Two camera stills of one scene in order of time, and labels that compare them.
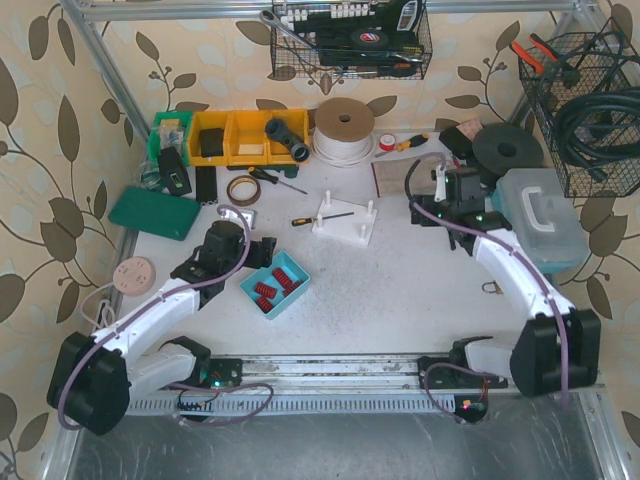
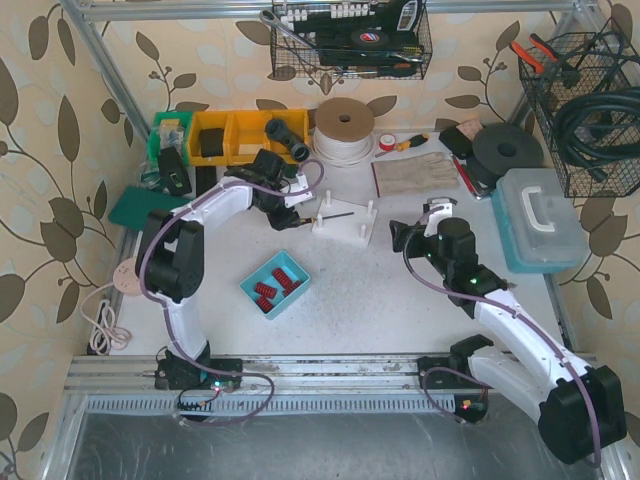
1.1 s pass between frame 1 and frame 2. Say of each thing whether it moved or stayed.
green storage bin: stayed
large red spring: stayed
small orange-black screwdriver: stayed
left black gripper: moved
